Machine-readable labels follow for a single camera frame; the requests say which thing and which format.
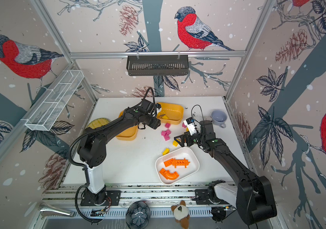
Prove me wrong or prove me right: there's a narrow yellow bin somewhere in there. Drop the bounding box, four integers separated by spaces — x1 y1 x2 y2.
116 126 138 141

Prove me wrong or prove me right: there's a lavender mug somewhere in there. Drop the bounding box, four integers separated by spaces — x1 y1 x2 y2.
211 110 228 128

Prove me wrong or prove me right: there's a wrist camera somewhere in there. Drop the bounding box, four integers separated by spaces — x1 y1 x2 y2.
184 117 197 135
155 103 162 114

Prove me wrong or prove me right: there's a white wire mesh shelf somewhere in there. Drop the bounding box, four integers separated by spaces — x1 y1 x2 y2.
25 70 84 131

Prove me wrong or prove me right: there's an orange long studded lego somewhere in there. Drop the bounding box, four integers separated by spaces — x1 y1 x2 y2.
164 158 190 168

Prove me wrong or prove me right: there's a wide yellow bin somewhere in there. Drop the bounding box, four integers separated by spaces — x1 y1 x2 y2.
157 102 184 125

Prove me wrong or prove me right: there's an orange curved lego piece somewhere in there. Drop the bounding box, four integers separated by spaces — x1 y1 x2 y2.
159 169 179 180

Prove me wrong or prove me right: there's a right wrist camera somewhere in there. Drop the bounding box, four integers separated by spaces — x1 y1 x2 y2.
184 117 197 135

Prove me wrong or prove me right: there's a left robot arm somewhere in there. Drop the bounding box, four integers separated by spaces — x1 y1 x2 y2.
67 98 162 206

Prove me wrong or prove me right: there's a black wall basket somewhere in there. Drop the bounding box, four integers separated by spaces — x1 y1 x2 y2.
126 55 189 76

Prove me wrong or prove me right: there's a black flower-shaped dish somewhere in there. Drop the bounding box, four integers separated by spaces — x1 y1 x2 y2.
125 201 150 229

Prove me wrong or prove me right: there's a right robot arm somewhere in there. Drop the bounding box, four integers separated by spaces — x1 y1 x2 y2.
174 120 277 225

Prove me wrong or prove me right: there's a yellow woven coaster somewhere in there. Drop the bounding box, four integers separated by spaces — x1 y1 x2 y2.
87 118 111 129

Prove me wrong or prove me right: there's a small yellow lego brick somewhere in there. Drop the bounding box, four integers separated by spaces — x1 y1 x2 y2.
162 148 170 155

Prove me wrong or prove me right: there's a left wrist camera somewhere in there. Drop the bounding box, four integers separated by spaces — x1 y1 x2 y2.
155 103 162 114

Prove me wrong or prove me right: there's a plush toy animal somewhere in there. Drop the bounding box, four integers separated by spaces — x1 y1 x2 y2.
171 200 190 229

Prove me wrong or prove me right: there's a white tray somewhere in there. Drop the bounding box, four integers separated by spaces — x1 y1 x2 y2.
155 147 200 186

